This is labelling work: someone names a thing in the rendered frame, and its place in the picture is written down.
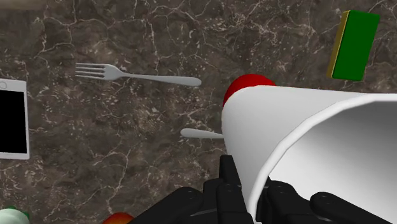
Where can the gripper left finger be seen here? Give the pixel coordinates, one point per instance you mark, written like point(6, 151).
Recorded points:
point(221, 192)

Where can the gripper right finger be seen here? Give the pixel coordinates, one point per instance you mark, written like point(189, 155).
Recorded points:
point(297, 204)

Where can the white cup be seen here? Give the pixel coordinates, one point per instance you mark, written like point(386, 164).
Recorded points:
point(310, 124)

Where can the red and orange fruit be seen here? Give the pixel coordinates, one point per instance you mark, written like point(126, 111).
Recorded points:
point(119, 218)

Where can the red ball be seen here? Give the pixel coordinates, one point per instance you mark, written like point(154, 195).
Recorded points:
point(245, 83)

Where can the silver fork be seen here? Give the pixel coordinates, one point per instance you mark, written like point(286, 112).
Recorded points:
point(130, 74)

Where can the green and yellow sponge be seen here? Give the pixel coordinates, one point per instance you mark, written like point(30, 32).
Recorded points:
point(353, 46)

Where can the white and green object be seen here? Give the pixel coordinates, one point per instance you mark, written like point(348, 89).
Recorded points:
point(12, 216)

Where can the white smartphone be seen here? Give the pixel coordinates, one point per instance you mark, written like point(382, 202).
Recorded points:
point(14, 121)

